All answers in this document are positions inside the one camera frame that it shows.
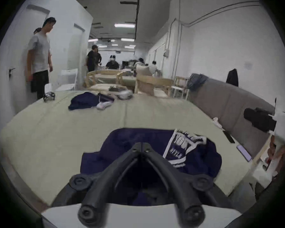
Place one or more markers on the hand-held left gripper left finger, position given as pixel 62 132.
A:
pixel 102 186

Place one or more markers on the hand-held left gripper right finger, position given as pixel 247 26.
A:
pixel 178 186

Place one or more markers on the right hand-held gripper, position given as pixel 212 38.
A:
pixel 283 127

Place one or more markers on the dark blue shirt with white print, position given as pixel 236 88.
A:
pixel 123 144

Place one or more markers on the person's right hand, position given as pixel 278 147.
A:
pixel 282 155

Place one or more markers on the phone with lit screen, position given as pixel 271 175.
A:
pixel 244 153

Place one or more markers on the black phone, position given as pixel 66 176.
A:
pixel 228 136

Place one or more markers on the grey padded headboard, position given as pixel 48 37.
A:
pixel 228 108

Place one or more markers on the bed with beige sheet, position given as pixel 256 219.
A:
pixel 61 132

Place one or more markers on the black garment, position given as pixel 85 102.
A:
pixel 232 77

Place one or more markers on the small white cloth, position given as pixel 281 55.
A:
pixel 103 105

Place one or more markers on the dark blue garment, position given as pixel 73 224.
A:
pixel 83 101

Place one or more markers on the white bunched cloth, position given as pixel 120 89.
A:
pixel 124 95

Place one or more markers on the blue jeans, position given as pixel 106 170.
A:
pixel 197 81

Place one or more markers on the spare hand-held gripper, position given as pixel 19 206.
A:
pixel 48 96

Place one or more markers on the wooden armchair with cushion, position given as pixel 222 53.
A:
pixel 147 82

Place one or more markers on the white chair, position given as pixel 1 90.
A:
pixel 67 79

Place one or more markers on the group of people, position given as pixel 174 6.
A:
pixel 112 64

